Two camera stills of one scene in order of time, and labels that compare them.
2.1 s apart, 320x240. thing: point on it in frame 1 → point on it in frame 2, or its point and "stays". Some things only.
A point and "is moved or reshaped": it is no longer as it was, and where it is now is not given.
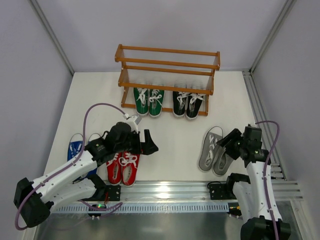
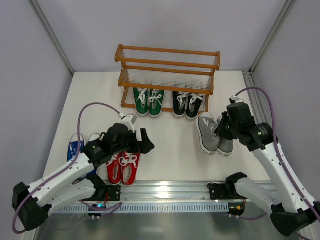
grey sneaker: x=210 y=149 → x=206 y=125
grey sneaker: x=222 y=161 is moved or reshaped
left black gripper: x=141 y=142 stays
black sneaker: x=193 y=103 stays
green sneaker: x=141 y=100 stays
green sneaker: x=156 y=102 stays
